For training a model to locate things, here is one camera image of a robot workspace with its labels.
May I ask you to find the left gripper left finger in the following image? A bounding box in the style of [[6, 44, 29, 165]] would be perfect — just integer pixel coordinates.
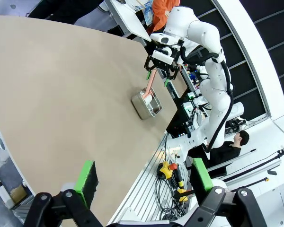
[[22, 160, 102, 227]]

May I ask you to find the seated person with black hair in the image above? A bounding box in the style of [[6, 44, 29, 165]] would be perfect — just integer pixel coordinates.
[[188, 130, 250, 172]]

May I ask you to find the white wire dish rack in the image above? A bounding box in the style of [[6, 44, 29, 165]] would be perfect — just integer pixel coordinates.
[[129, 0, 154, 14]]

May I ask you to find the black tripod stand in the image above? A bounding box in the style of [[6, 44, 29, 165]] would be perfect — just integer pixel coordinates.
[[223, 148, 284, 187]]

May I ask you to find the white side table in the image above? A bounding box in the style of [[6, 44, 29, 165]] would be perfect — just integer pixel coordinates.
[[104, 0, 152, 43]]

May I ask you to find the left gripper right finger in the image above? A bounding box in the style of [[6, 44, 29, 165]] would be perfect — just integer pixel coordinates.
[[189, 157, 268, 227]]

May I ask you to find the yellow emergency stop button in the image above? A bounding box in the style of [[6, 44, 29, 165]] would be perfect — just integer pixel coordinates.
[[157, 161, 178, 180]]

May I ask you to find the square metal tin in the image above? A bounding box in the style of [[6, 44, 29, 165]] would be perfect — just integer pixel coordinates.
[[131, 87, 163, 121]]

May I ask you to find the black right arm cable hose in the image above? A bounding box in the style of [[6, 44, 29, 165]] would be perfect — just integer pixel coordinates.
[[181, 46, 235, 153]]

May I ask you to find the black cable bundle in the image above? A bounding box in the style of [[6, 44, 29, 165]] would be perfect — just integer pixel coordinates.
[[154, 175, 189, 222]]

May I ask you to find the cardboard box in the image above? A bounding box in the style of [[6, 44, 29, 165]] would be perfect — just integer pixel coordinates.
[[9, 184, 28, 203]]

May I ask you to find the yellow black enabling handle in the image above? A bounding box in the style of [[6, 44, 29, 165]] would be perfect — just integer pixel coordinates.
[[172, 169, 195, 203]]

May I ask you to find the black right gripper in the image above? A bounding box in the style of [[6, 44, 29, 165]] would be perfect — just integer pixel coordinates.
[[143, 55, 181, 87]]

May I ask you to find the person in orange top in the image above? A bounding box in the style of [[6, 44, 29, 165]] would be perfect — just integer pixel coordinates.
[[145, 0, 180, 34]]

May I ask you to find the aluminium profile frame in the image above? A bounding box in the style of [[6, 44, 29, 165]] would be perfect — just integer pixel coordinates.
[[107, 133, 195, 225]]

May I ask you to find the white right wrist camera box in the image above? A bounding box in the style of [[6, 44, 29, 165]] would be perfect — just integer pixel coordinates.
[[152, 48, 175, 65]]

